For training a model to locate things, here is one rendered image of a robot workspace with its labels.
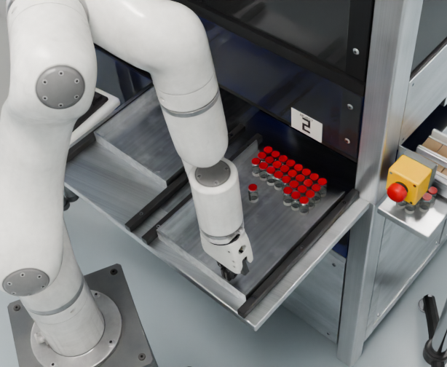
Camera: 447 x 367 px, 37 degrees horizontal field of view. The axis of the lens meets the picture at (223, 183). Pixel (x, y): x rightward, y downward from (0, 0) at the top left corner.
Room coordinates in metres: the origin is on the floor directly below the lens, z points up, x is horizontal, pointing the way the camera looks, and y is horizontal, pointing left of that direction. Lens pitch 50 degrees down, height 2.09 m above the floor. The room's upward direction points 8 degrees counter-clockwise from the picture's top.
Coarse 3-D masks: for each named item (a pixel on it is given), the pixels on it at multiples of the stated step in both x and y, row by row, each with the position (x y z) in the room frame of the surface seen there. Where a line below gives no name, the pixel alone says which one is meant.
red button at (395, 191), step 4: (392, 184) 0.83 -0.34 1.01; (396, 184) 0.82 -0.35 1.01; (388, 188) 0.82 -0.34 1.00; (392, 188) 0.82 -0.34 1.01; (396, 188) 0.81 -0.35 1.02; (400, 188) 0.81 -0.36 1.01; (404, 188) 0.81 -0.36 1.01; (388, 192) 0.82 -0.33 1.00; (392, 192) 0.81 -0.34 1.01; (396, 192) 0.81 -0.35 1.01; (400, 192) 0.80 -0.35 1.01; (404, 192) 0.80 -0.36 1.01; (388, 196) 0.82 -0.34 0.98; (392, 196) 0.81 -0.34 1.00; (396, 196) 0.80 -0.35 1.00; (400, 196) 0.80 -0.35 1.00; (404, 196) 0.80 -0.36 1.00; (392, 200) 0.81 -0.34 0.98; (396, 200) 0.80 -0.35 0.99; (400, 200) 0.80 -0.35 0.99
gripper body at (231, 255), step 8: (200, 232) 0.75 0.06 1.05; (232, 240) 0.69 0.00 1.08; (240, 240) 0.70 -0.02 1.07; (248, 240) 0.71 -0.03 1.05; (208, 248) 0.73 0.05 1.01; (216, 248) 0.71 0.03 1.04; (224, 248) 0.69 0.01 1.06; (232, 248) 0.69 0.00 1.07; (240, 248) 0.69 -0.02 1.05; (248, 248) 0.70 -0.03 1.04; (216, 256) 0.71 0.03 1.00; (224, 256) 0.70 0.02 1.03; (232, 256) 0.68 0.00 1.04; (240, 256) 0.69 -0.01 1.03; (248, 256) 0.70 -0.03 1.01; (224, 264) 0.70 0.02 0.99; (232, 264) 0.68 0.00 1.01; (240, 264) 0.68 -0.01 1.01
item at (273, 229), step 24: (240, 168) 1.03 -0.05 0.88; (240, 192) 0.96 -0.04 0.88; (264, 192) 0.95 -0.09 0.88; (192, 216) 0.91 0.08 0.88; (264, 216) 0.88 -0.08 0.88; (288, 216) 0.87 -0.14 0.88; (312, 216) 0.87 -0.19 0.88; (168, 240) 0.84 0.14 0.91; (192, 240) 0.84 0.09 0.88; (264, 240) 0.82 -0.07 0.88; (288, 240) 0.81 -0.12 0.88; (216, 264) 0.77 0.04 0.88; (264, 264) 0.76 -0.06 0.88; (240, 288) 0.71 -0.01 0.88
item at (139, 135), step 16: (144, 96) 1.30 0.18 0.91; (224, 96) 1.29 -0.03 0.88; (128, 112) 1.26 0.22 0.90; (144, 112) 1.27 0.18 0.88; (160, 112) 1.26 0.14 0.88; (224, 112) 1.23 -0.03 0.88; (240, 112) 1.22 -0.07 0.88; (256, 112) 1.22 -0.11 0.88; (112, 128) 1.22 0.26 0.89; (128, 128) 1.22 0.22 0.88; (144, 128) 1.21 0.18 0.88; (160, 128) 1.21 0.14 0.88; (112, 144) 1.14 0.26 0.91; (128, 144) 1.16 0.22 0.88; (144, 144) 1.16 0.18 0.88; (160, 144) 1.15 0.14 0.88; (128, 160) 1.10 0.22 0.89; (144, 160) 1.10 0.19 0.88; (160, 160) 1.10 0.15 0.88; (176, 160) 1.09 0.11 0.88; (160, 176) 1.02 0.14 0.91; (176, 176) 1.02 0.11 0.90
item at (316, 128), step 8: (296, 112) 1.04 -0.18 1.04; (296, 120) 1.04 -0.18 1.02; (304, 120) 1.02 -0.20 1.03; (312, 120) 1.00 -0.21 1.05; (296, 128) 1.04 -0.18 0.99; (304, 128) 1.02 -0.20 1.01; (312, 128) 1.00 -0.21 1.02; (320, 128) 0.99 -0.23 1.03; (312, 136) 1.00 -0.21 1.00; (320, 136) 0.99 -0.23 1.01
